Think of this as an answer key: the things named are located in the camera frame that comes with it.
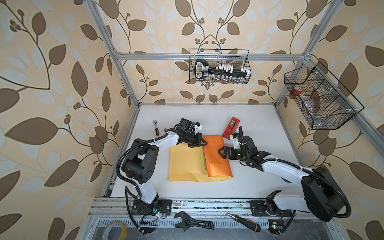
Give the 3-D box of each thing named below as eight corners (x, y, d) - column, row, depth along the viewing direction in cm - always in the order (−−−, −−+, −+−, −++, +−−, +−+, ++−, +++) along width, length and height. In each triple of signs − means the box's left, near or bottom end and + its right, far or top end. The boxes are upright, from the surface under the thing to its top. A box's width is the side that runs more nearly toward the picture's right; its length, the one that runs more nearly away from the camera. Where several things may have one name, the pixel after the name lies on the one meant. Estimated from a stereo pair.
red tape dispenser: (222, 136, 103) (223, 131, 98) (231, 121, 111) (233, 116, 106) (230, 140, 101) (232, 135, 96) (239, 125, 109) (241, 120, 104)
